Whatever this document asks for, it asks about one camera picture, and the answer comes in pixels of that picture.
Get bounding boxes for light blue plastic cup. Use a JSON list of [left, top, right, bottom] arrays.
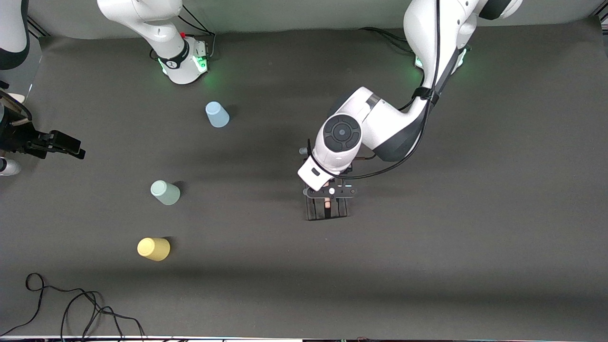
[[205, 101, 230, 128]]

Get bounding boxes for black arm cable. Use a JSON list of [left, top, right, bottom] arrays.
[[306, 0, 440, 180], [0, 88, 35, 119]]

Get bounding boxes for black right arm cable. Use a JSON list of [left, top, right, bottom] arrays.
[[0, 88, 35, 119]]

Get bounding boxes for black wire cup holder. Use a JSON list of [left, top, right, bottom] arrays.
[[298, 147, 353, 222]]

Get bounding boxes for yellow plastic cup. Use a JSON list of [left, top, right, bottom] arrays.
[[137, 237, 171, 262]]

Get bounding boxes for black left arm base cables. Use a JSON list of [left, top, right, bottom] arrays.
[[359, 26, 418, 55]]

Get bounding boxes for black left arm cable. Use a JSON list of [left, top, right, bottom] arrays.
[[306, 0, 440, 180]]

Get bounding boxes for pale green plastic cup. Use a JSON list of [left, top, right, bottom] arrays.
[[151, 180, 181, 206]]

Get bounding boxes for thin black loose cable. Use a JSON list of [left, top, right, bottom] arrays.
[[0, 273, 145, 340]]

